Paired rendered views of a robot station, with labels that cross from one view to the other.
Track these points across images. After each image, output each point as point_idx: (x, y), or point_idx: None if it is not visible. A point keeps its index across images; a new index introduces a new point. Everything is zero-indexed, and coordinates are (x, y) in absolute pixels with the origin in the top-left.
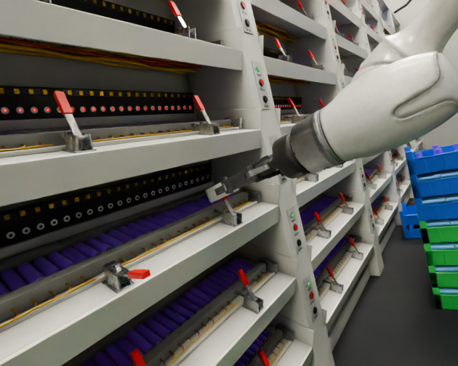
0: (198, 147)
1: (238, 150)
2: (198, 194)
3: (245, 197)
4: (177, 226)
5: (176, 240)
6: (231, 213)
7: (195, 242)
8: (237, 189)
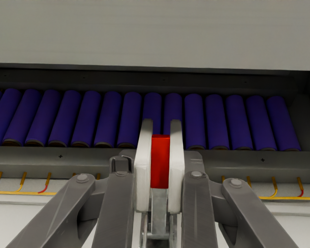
0: (2, 6)
1: (306, 62)
2: (211, 85)
3: None
4: (23, 166)
5: None
6: (151, 230)
7: (14, 232)
8: (170, 210)
